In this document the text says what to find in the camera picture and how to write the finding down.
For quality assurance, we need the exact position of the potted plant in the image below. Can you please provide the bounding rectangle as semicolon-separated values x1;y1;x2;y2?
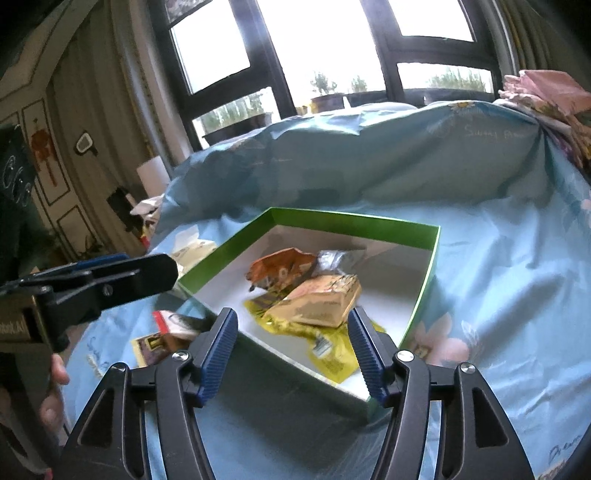
309;71;346;114

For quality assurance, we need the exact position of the grey curtain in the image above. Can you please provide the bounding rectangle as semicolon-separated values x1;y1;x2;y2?
115;28;195;171
496;0;555;75

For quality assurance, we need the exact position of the black box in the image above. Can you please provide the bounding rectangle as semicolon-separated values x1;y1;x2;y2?
106;186;144;236

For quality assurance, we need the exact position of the dark planter trough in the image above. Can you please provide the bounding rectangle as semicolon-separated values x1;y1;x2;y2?
344;90;407;109
203;113;273;144

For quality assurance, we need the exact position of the orange snack packet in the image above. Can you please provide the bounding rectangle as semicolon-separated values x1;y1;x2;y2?
245;248;319;291

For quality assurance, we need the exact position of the white paper roll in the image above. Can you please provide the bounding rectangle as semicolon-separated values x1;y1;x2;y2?
137;157;171;199

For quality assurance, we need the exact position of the white tissue pack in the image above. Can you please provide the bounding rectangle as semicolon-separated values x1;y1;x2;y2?
168;231;218;271

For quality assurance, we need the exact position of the panelled cabinet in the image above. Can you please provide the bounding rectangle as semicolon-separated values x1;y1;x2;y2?
0;0;153;259

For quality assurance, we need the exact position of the black board with drawings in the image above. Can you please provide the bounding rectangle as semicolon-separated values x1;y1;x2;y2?
0;124;35;213

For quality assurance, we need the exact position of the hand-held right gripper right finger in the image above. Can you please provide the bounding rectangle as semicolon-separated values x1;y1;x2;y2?
347;305;536;480

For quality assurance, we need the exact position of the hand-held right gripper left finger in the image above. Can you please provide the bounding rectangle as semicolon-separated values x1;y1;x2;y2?
53;307;238;480

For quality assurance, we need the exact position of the silver snack packet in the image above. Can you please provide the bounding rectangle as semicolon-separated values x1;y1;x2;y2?
316;249;352;278

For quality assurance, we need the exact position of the stack of folded clothes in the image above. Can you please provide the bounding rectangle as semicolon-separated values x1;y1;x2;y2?
496;69;591;171

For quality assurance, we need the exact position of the blue floral bed sheet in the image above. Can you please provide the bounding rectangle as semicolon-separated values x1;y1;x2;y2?
60;99;591;480

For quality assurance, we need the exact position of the black and yellow snack packet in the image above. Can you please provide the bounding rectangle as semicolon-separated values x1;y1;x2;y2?
131;311;215;367

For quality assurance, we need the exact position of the green cardboard box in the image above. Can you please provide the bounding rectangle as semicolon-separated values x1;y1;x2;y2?
178;208;441;414

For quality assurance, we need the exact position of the beige snack packet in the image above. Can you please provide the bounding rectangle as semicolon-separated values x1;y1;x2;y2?
264;272;362;329

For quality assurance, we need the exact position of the person's left hand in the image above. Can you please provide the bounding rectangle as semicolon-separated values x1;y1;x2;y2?
39;354;70;431

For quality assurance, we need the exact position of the dark-framed window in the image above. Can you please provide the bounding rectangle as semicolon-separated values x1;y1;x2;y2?
148;0;509;151

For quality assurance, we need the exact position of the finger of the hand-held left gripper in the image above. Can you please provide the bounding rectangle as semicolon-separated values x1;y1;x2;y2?
0;254;134;296
90;254;179;315

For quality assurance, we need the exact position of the bright yellow snack packet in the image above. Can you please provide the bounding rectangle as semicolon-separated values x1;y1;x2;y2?
245;295;386;384

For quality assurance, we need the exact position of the red hanging decoration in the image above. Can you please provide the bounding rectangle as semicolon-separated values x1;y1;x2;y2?
31;129;58;185

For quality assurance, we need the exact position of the white crumpled bag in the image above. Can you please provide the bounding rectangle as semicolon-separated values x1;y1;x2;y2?
130;196;164;217

